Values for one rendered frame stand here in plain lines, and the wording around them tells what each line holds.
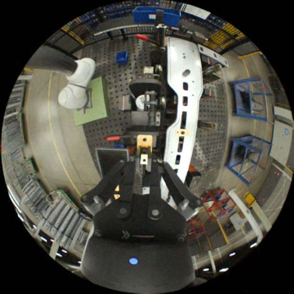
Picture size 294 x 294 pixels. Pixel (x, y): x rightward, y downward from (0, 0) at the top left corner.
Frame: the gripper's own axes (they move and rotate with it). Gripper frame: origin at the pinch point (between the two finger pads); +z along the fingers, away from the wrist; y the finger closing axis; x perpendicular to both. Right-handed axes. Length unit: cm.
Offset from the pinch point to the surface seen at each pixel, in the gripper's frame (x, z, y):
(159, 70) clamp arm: 29.2, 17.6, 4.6
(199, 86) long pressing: 30, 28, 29
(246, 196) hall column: -351, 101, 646
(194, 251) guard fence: -684, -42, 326
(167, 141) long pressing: -4.0, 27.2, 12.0
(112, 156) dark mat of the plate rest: -6.4, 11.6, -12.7
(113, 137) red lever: 1.0, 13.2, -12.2
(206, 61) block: 53, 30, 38
